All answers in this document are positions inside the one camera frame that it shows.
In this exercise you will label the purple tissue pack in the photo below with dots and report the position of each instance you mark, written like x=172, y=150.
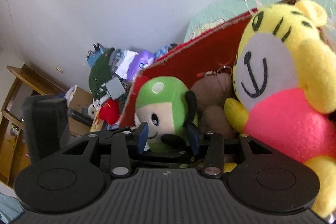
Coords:
x=140, y=61

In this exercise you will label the red santa plush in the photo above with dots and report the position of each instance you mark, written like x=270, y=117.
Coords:
x=110, y=111

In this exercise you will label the wooden cabinet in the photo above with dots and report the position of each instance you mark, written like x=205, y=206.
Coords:
x=14, y=154

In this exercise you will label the pink bear plush keychain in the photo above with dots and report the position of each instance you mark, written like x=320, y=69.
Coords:
x=211, y=92

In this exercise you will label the yellow tiger plush toy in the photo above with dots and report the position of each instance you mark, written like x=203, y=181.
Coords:
x=311, y=140

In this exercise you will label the cardboard box on floor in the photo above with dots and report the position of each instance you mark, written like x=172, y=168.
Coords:
x=79, y=119

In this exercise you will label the red cardboard box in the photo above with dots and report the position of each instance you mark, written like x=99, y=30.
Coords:
x=196, y=63

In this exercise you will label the dark green cloth item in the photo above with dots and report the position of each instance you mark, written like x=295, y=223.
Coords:
x=100, y=73

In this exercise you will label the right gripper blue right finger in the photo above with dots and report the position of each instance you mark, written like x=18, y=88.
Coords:
x=210, y=147

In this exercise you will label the green mushroom plush toy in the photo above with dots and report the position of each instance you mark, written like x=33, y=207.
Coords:
x=167, y=105

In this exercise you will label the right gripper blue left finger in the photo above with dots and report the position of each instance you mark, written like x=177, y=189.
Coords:
x=143, y=135

